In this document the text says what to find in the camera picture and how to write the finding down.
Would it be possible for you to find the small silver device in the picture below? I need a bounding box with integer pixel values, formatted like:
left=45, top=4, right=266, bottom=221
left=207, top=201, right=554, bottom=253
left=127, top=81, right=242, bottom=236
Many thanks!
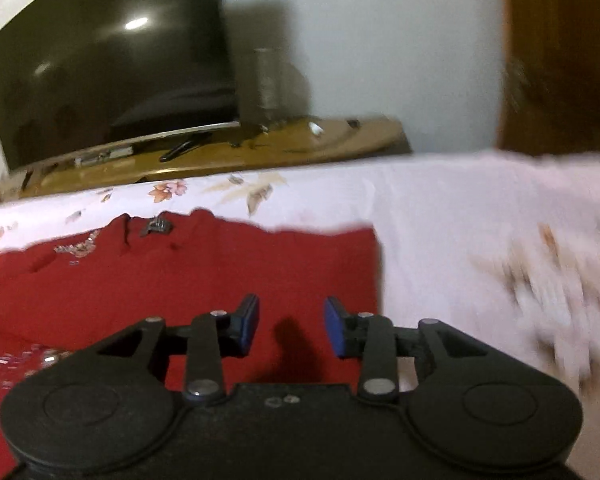
left=74, top=146, right=134, bottom=167

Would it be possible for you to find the red garment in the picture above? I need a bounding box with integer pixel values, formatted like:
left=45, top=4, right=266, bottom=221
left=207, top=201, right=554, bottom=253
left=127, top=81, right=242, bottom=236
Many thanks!
left=0, top=208, right=381, bottom=480

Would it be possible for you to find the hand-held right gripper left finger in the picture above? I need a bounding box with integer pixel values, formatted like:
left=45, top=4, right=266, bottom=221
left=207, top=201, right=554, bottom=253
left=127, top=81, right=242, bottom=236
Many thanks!
left=87, top=294, right=261, bottom=406

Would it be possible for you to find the white floral bed sheet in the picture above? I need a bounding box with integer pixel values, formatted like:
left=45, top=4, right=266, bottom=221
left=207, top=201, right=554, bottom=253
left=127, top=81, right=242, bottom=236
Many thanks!
left=0, top=152, right=600, bottom=480

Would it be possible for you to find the wooden television table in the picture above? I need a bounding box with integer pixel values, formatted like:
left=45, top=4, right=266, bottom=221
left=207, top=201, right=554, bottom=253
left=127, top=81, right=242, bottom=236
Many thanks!
left=10, top=116, right=413, bottom=198

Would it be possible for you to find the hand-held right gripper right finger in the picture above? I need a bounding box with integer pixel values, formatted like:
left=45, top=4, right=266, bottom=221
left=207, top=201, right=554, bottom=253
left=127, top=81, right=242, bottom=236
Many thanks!
left=324, top=296, right=498, bottom=406

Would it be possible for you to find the black flat television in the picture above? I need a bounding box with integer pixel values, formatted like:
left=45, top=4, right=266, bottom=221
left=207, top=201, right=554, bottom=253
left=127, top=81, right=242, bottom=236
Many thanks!
left=0, top=0, right=241, bottom=171

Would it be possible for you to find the clear plastic container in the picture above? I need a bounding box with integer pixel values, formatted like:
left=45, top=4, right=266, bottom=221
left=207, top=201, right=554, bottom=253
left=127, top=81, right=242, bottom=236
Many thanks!
left=240, top=47, right=292, bottom=126

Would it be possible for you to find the brown wooden door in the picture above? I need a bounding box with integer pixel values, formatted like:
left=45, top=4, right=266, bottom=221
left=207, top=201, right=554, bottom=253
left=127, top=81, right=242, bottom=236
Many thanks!
left=497, top=0, right=600, bottom=156

